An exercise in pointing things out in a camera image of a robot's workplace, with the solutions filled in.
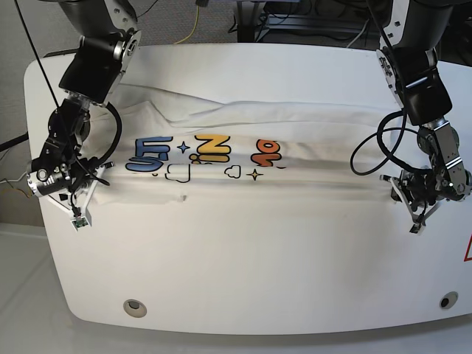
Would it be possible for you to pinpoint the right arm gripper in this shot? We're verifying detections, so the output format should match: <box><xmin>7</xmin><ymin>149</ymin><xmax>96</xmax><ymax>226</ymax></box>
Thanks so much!
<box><xmin>46</xmin><ymin>180</ymin><xmax>99</xmax><ymax>221</ymax></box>

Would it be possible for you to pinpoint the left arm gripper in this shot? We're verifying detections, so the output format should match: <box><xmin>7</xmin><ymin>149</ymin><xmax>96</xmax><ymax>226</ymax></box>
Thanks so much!
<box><xmin>379</xmin><ymin>173</ymin><xmax>448</xmax><ymax>227</ymax></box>

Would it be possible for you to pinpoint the white printed T-shirt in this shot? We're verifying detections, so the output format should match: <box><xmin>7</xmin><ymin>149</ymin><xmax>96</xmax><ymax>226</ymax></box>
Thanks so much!
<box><xmin>93</xmin><ymin>85</ymin><xmax>387</xmax><ymax>204</ymax></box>

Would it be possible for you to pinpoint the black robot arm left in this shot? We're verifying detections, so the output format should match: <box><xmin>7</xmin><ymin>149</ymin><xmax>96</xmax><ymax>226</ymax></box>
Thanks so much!
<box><xmin>367</xmin><ymin>1</ymin><xmax>471</xmax><ymax>234</ymax></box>

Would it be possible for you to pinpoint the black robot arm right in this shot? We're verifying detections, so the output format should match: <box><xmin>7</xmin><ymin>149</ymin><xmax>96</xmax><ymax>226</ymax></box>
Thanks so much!
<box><xmin>27</xmin><ymin>0</ymin><xmax>142</xmax><ymax>229</ymax></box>

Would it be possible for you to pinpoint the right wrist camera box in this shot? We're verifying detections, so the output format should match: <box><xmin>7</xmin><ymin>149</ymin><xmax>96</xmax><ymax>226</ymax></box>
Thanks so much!
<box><xmin>70</xmin><ymin>215</ymin><xmax>91</xmax><ymax>232</ymax></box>

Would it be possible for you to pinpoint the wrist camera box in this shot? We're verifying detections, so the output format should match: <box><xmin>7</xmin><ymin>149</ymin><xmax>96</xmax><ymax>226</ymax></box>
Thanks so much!
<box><xmin>409</xmin><ymin>223</ymin><xmax>425</xmax><ymax>235</ymax></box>
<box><xmin>70</xmin><ymin>215</ymin><xmax>91</xmax><ymax>232</ymax></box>

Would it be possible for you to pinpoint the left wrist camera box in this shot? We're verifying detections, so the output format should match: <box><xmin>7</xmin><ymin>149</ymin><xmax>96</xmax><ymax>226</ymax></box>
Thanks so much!
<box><xmin>409</xmin><ymin>223</ymin><xmax>425</xmax><ymax>235</ymax></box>

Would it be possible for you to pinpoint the right table cable grommet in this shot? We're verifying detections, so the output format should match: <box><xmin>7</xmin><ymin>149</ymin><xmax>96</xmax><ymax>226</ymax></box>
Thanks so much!
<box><xmin>440</xmin><ymin>291</ymin><xmax>459</xmax><ymax>310</ymax></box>

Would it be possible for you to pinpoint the table cable grommet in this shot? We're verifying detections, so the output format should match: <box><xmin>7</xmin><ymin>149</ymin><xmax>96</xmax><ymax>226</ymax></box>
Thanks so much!
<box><xmin>123</xmin><ymin>299</ymin><xmax>147</xmax><ymax>319</ymax></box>
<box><xmin>440</xmin><ymin>291</ymin><xmax>459</xmax><ymax>310</ymax></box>

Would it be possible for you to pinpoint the left table cable grommet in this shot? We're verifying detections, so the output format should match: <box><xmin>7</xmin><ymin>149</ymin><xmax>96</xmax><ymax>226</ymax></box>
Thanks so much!
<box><xmin>123</xmin><ymin>299</ymin><xmax>147</xmax><ymax>319</ymax></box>

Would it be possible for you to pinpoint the black table base frame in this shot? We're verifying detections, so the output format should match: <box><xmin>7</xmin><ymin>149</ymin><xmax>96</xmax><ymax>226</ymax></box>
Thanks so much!
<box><xmin>228</xmin><ymin>1</ymin><xmax>378</xmax><ymax>43</ymax></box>

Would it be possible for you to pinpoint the yellow cable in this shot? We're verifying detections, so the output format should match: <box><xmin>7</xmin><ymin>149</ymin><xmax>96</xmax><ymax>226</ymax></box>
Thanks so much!
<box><xmin>174</xmin><ymin>6</ymin><xmax>200</xmax><ymax>46</ymax></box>

